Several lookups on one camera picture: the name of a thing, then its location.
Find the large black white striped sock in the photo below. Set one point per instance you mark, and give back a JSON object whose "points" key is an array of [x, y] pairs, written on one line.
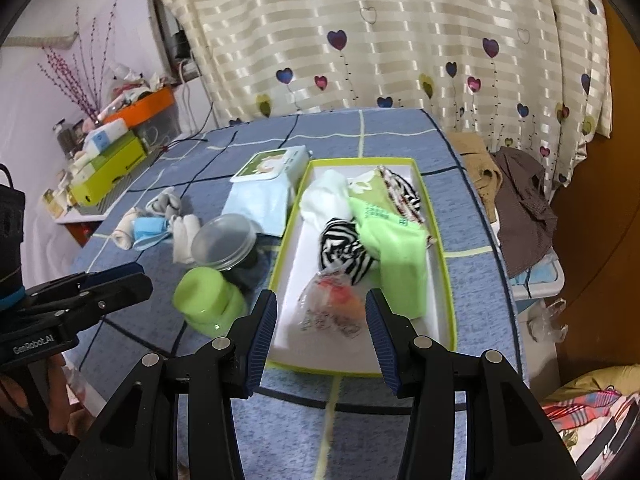
{"points": [[345, 250]]}

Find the light green cloth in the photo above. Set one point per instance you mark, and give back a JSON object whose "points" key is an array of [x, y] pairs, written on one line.
{"points": [[400, 250]]}

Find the white cloth bundle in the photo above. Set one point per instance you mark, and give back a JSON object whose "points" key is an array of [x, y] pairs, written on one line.
{"points": [[322, 197]]}

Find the tan cloth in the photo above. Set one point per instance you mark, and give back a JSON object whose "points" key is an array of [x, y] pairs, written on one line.
{"points": [[475, 170]]}

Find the wooden door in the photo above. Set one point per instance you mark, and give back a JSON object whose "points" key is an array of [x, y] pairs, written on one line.
{"points": [[610, 210]]}

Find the heart print striped curtain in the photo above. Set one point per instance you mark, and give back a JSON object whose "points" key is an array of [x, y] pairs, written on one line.
{"points": [[400, 35]]}

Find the white plastic basket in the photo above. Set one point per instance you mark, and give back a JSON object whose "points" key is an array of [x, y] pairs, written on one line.
{"points": [[540, 285]]}

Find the grey sock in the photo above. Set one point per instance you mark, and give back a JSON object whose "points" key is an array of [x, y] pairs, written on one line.
{"points": [[165, 202]]}

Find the dried purple branches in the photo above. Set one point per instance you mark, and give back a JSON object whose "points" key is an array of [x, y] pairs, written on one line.
{"points": [[85, 75]]}

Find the green-edged white box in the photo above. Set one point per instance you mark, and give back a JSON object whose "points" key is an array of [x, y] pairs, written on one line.
{"points": [[440, 285]]}

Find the green cardboard box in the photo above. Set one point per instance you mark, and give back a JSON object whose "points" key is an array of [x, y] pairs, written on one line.
{"points": [[115, 170]]}

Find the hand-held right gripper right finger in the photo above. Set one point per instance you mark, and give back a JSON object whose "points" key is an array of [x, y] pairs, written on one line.
{"points": [[380, 340]]}

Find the clear plastic jar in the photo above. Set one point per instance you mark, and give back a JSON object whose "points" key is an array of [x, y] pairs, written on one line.
{"points": [[222, 240]]}

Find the green plastic jar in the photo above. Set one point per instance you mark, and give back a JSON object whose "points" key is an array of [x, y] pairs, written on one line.
{"points": [[205, 300]]}

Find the clear bag with orange toy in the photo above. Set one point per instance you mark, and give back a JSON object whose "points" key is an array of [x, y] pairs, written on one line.
{"points": [[332, 310]]}

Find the blue face mask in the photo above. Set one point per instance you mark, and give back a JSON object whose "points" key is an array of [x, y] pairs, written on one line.
{"points": [[147, 232]]}

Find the wet wipes pack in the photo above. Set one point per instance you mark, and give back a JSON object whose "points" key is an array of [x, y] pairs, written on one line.
{"points": [[265, 185]]}

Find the colourful plaid fabric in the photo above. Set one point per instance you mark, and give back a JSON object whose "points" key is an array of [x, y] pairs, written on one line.
{"points": [[595, 410]]}

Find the crumpled clear plastic bag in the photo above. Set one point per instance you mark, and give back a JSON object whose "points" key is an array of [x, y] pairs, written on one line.
{"points": [[547, 320]]}

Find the small black white striped sock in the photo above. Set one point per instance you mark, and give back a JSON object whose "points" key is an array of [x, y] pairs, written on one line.
{"points": [[402, 195]]}

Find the orange box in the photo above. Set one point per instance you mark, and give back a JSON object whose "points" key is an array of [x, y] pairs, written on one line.
{"points": [[150, 105]]}

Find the white blue tissue box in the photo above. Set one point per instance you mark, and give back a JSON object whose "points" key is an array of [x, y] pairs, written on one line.
{"points": [[102, 137]]}

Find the white side table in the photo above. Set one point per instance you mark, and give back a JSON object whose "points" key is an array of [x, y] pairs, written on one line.
{"points": [[80, 215]]}

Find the dark glass jar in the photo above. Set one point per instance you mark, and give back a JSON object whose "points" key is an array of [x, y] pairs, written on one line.
{"points": [[65, 135]]}

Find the clear storage bin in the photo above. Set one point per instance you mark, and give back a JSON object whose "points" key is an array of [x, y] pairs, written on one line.
{"points": [[162, 122]]}

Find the brown shirt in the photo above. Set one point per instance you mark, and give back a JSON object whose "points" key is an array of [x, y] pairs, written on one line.
{"points": [[525, 210]]}

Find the person's left hand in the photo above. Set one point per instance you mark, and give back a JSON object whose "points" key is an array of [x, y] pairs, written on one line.
{"points": [[70, 400]]}

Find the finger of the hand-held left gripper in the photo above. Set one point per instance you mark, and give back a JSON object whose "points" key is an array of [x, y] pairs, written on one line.
{"points": [[115, 272], [125, 295]]}

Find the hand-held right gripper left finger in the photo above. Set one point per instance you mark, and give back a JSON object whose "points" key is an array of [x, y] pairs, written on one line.
{"points": [[262, 340]]}

